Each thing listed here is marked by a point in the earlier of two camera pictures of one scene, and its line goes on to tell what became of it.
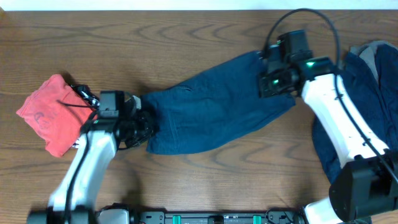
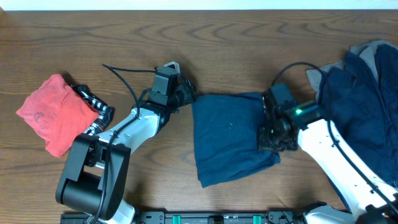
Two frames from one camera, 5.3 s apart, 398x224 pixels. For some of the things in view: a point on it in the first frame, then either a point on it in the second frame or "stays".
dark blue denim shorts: [212, 106] to [226, 129]
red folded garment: [59, 112] stays
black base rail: [217, 217] stays
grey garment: [367, 51] stays
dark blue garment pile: [377, 97] stays
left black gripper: [150, 128] to [187, 90]
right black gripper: [265, 89] to [264, 143]
